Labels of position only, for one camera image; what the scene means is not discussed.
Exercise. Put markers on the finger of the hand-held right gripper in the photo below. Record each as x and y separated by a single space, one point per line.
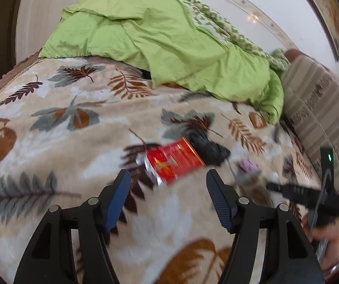
288 190

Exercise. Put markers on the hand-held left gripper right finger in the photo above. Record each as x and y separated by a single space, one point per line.
219 202

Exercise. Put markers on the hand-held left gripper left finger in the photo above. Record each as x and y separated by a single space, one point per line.
117 196

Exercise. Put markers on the purple wrapper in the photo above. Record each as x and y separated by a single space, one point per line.
248 165

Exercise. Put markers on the red snack packet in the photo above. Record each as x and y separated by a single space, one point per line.
172 159

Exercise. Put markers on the person's right hand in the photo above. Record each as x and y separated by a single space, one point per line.
332 242

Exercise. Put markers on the black plastic bag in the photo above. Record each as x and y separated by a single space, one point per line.
208 149

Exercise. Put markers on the leaf print blanket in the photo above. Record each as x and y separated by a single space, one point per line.
69 153

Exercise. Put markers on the striped beige pillow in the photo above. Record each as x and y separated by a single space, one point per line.
314 103

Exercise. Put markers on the green duvet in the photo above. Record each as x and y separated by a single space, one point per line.
157 41

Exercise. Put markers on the green and white patterned quilt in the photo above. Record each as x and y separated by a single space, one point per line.
216 20

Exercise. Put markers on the framed wall picture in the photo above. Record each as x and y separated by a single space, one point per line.
332 14

